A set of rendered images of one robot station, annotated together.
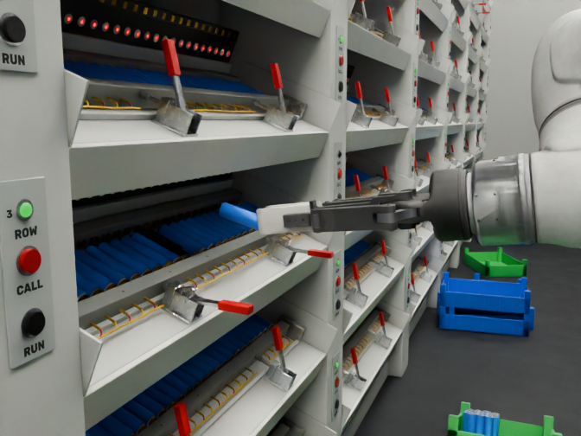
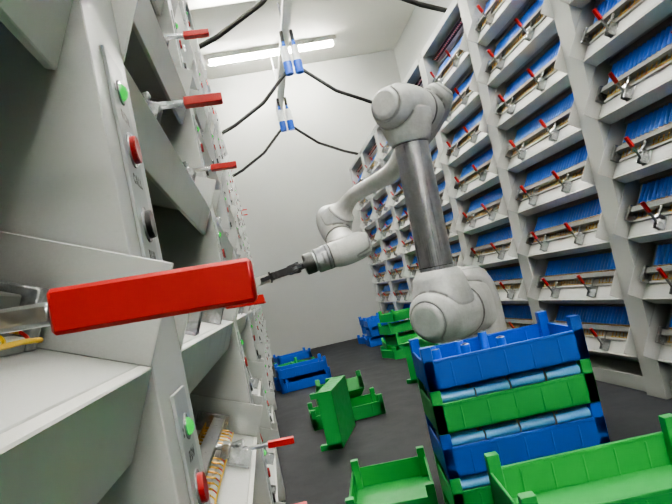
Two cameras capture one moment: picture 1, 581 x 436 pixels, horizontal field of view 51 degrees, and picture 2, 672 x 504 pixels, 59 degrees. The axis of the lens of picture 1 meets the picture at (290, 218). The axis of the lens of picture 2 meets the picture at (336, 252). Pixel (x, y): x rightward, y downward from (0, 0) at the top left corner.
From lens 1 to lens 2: 147 cm
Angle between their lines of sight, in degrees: 32
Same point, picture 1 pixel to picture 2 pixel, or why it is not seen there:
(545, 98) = (324, 230)
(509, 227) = (327, 263)
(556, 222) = (338, 258)
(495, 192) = (321, 254)
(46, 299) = not seen: hidden behind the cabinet
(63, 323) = not seen: hidden behind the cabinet
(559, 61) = (325, 220)
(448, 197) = (309, 259)
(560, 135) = (332, 237)
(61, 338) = not seen: hidden behind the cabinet
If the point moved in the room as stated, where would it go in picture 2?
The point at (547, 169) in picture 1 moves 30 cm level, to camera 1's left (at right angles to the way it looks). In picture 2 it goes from (332, 245) to (252, 259)
